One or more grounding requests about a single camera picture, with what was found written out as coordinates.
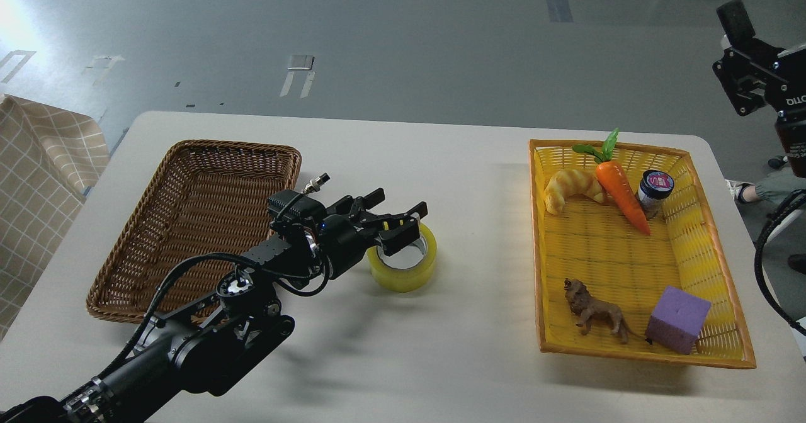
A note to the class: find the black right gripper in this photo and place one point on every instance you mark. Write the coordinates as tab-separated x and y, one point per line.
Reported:
753	73

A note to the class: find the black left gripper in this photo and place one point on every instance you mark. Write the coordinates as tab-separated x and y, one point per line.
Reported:
349	230

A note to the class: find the yellow tape roll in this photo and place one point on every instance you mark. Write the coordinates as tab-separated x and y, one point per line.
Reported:
408	269

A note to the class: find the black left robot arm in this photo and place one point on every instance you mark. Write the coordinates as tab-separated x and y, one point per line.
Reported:
210	344

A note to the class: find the small jar with lid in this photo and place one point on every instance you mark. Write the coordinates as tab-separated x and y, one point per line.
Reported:
654	188

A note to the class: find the toy carrot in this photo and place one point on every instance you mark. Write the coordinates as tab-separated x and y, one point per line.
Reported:
612	177

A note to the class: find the brown wicker basket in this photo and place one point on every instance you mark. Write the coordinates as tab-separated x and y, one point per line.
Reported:
205	196

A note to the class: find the toy croissant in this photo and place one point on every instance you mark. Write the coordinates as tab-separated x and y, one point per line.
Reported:
570	182

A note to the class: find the brown toy lion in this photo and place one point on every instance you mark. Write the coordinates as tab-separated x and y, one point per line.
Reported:
587	308

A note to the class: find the yellow plastic basket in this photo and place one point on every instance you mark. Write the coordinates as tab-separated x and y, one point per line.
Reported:
596	244

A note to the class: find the purple foam cube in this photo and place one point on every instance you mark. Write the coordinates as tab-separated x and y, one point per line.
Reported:
677	320

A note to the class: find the beige checkered cloth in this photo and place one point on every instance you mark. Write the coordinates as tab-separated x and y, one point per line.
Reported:
50	157

